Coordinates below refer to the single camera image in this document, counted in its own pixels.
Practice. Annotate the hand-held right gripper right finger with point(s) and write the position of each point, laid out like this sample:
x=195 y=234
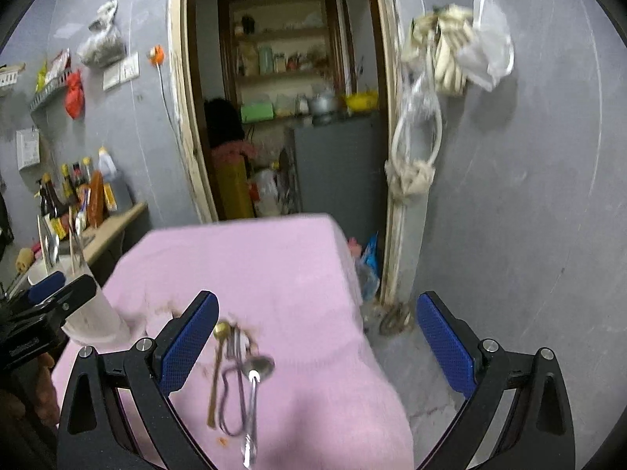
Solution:
x=443 y=342

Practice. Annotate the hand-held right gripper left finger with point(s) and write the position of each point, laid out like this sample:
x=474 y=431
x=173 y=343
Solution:
x=188 y=342

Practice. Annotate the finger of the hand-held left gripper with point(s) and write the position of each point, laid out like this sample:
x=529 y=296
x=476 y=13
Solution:
x=73 y=298
x=46 y=286

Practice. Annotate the white plastic utensil caddy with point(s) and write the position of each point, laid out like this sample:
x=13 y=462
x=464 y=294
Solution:
x=98 y=318

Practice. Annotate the gold spoon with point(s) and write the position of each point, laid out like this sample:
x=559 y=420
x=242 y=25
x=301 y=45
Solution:
x=223 y=330

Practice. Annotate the silver table knife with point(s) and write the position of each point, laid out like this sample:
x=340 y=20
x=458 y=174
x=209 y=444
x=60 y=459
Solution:
x=49 y=247

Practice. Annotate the silver fork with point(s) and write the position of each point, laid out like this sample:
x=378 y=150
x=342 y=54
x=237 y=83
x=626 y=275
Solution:
x=236 y=347

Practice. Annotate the silver spoon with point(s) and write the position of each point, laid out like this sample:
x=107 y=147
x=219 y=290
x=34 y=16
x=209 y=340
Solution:
x=258 y=367

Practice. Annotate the person's left hand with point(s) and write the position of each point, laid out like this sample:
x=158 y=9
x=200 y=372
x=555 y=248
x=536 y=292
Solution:
x=47 y=387

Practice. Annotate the beige scrubber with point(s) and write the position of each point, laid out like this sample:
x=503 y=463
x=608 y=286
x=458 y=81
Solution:
x=24 y=260

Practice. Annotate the dark brown sauce bottle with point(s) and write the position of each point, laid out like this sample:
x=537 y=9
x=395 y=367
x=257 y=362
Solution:
x=43 y=208

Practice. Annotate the beige kitchen counter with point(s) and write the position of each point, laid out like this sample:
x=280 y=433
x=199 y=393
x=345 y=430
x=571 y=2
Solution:
x=117 y=225

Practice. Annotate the orange food packet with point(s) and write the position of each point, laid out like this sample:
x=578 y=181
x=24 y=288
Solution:
x=96 y=200

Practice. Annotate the blue packet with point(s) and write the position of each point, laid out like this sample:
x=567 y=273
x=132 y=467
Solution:
x=370 y=259

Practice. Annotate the red-capped sauce bottle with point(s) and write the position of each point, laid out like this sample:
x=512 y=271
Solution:
x=77 y=178

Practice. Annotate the clear yellow-capped bottle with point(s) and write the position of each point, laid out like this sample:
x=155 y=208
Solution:
x=86 y=171

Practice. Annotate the cooking oil jug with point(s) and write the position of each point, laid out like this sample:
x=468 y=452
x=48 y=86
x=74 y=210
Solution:
x=108 y=181

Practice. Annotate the pink floral tablecloth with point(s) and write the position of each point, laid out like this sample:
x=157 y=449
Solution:
x=294 y=279

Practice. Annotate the knotted beige rag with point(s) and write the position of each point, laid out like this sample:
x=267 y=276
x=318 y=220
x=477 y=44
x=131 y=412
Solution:
x=409 y=178

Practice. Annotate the white plastic bag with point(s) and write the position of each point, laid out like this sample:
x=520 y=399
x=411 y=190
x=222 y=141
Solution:
x=267 y=191

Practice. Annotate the red plastic bag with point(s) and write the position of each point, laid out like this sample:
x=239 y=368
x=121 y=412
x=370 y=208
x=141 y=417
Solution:
x=74 y=95

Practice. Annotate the black mini fridge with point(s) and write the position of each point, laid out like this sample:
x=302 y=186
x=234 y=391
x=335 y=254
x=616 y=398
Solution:
x=338 y=176

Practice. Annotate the green seasoning packet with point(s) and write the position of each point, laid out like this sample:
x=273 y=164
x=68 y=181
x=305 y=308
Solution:
x=41 y=78

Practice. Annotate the green box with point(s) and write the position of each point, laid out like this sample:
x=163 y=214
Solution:
x=257 y=112

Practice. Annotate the clear bag of dried goods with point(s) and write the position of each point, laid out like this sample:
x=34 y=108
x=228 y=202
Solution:
x=103 y=41

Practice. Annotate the yellow pot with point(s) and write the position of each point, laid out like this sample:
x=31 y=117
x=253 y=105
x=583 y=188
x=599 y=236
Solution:
x=361 y=101

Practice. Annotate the aluminium pot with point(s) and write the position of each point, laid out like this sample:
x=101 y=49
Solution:
x=322 y=104

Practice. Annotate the cream rubber gloves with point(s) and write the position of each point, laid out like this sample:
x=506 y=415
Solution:
x=448 y=63

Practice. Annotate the wooden shelf unit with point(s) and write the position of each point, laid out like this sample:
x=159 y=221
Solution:
x=284 y=77

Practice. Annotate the clear plastic bag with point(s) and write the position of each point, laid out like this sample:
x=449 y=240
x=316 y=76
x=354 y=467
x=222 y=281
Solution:
x=490 y=54

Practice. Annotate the green canister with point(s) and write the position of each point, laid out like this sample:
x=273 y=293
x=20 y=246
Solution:
x=266 y=60

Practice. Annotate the white wall calendar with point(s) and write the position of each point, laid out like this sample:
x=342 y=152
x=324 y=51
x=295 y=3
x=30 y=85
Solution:
x=28 y=149

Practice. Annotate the grey wall shelf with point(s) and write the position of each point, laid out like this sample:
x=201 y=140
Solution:
x=46 y=93

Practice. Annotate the white plastic wall basket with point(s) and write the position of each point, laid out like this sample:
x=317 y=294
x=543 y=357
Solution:
x=11 y=77

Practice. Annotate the white wall switch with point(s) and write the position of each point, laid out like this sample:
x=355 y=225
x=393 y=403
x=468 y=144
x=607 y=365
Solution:
x=112 y=78

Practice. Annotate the worn wooden door frame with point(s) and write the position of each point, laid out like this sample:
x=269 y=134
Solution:
x=180 y=107

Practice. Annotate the white wall socket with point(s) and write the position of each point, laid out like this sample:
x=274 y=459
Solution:
x=130 y=67

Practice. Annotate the orange wall plug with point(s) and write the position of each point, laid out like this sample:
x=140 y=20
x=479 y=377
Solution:
x=157 y=55

